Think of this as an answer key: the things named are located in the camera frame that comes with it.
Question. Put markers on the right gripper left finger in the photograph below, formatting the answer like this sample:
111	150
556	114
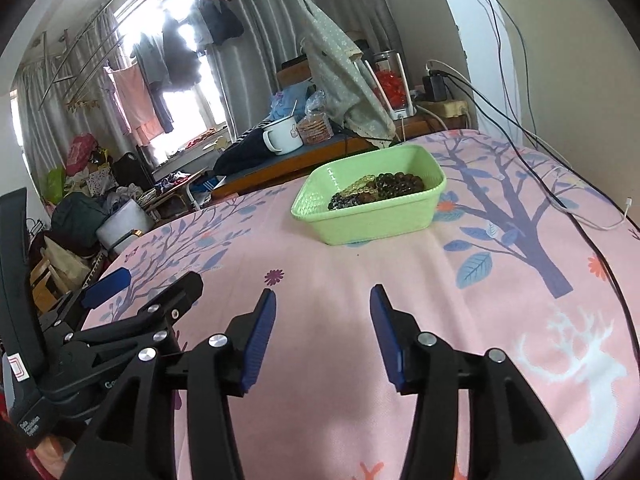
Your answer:
132	434

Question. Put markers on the dark navy folded clothes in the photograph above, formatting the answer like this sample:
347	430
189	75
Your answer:
249	152

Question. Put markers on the green plastic basket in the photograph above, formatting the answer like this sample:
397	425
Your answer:
370	196

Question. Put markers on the black power adapter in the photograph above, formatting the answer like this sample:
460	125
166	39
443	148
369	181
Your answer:
435	89

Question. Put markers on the grey dotted cloth cover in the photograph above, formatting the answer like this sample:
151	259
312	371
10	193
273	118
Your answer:
338	70

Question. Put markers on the green plastic bag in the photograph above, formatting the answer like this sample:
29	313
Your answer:
54	185

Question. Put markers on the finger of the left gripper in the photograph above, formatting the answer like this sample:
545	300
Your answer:
106	288
173	302

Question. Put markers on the small folding table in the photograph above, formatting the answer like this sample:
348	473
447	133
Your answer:
182	191

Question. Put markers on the blender with red contents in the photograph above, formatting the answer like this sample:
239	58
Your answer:
393	87

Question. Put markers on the dark green bag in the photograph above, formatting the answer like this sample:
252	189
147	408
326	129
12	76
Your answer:
77	217

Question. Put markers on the pink plastic bag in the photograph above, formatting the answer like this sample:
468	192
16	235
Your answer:
80	152

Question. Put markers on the pink hanging garment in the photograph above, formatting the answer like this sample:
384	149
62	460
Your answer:
135	101

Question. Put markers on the pink deer print bedsheet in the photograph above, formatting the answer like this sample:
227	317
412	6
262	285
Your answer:
521	255

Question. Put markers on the white enamel mug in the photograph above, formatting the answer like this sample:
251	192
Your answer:
282	137

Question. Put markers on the light blue clothes pile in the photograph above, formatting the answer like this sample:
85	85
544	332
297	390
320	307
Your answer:
290	101

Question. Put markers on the cardboard box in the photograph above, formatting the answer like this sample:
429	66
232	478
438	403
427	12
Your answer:
293	74

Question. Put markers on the white storage bin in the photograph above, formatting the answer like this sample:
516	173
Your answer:
123	227

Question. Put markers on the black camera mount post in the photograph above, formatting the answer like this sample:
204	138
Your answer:
21	334

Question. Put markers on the bagged round crackers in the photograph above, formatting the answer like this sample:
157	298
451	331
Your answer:
315	127

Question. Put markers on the dark hanging jacket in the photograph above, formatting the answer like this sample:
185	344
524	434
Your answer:
181	62

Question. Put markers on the wooden chair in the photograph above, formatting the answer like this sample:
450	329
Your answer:
47	285

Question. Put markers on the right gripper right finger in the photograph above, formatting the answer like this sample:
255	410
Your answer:
512	436

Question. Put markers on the grey window curtain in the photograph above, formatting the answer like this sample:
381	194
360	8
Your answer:
247	66

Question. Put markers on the wooden desk blue top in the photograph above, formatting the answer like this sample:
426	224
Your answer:
285	168

